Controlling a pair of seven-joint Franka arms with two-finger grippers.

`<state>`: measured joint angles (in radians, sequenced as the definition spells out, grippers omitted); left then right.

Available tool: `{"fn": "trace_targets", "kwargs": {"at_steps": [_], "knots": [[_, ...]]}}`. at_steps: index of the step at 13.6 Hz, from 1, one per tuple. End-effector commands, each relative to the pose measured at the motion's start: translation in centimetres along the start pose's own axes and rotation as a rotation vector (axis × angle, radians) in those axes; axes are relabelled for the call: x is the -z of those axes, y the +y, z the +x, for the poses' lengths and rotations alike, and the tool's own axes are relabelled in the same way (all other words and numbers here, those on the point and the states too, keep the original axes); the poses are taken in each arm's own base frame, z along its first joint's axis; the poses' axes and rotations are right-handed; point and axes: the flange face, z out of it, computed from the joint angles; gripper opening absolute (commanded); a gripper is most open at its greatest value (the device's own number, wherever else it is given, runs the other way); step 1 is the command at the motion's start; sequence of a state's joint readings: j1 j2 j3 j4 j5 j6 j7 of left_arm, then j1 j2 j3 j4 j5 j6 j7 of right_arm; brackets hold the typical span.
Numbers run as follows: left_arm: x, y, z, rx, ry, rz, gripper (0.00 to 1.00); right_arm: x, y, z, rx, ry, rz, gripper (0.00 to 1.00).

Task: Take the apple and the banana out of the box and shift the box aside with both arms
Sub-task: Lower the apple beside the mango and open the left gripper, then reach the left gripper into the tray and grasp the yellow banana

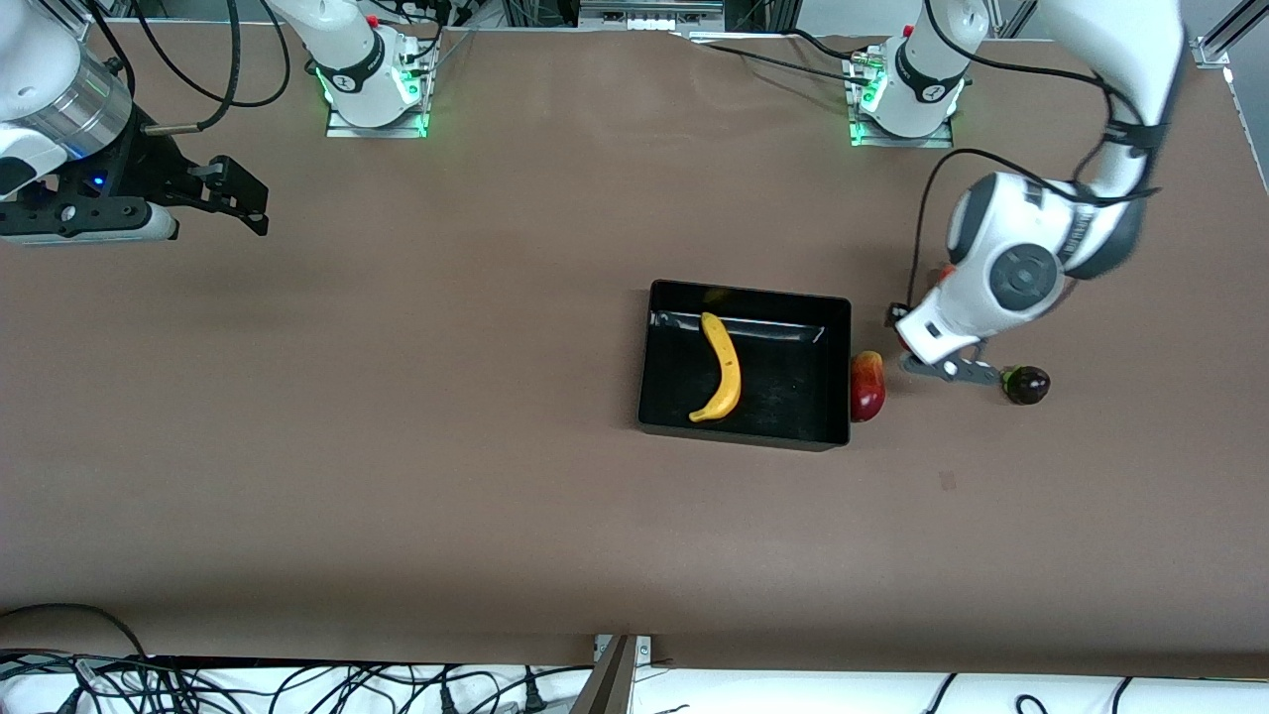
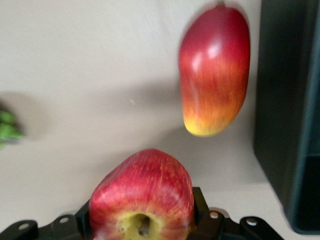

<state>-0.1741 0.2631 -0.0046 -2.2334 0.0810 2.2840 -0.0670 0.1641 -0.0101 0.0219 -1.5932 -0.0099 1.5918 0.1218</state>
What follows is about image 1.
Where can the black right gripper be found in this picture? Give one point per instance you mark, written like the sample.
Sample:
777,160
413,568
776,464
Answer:
142,167

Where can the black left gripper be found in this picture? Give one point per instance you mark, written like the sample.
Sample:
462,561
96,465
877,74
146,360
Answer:
890,317

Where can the black rectangular plastic tray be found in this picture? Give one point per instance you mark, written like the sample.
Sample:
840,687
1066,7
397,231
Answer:
773,397

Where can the yellow banana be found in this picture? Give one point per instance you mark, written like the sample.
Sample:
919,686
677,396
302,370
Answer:
729,362

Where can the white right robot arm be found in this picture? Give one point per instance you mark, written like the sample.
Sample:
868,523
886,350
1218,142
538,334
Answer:
40,59

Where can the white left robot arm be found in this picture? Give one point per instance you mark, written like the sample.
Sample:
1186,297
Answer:
1011,278

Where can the red mango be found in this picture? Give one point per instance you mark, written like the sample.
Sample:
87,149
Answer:
867,387

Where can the dark purple mangosteen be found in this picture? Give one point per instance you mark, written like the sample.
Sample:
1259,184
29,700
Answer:
1029,386

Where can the brown table cover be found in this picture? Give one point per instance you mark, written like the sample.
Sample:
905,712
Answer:
595,545

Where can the grey power strip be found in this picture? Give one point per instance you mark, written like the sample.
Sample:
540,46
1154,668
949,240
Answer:
649,12

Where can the grey angled bar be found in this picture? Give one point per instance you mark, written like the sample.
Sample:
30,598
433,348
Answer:
607,684

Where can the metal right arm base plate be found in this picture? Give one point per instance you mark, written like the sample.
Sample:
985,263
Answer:
342,127

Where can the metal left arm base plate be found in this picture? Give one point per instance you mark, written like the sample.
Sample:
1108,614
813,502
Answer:
872,139

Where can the metal table edge bracket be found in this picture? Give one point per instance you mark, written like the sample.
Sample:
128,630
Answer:
642,647

